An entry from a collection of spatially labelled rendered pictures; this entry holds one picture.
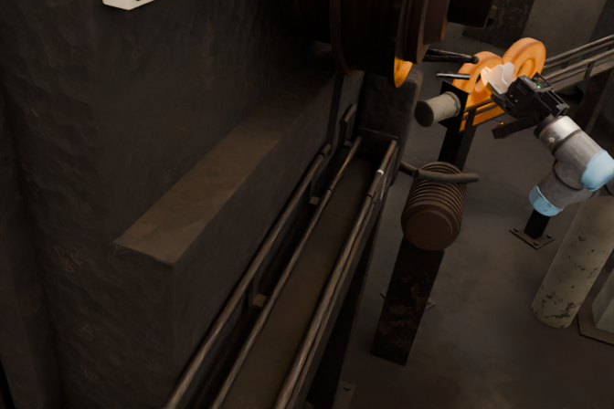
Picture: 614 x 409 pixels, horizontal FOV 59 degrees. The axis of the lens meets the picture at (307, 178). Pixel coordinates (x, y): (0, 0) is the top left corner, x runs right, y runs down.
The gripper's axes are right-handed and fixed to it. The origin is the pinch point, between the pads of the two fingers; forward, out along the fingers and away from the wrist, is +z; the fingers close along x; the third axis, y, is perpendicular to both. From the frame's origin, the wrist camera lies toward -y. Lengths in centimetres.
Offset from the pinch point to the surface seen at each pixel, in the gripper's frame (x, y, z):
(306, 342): 78, 8, -38
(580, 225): -30, -29, -35
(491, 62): 0.3, 3.3, -0.2
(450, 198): 18.1, -16.0, -19.2
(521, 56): -11.2, 3.4, -0.2
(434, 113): 16.9, -5.1, -3.9
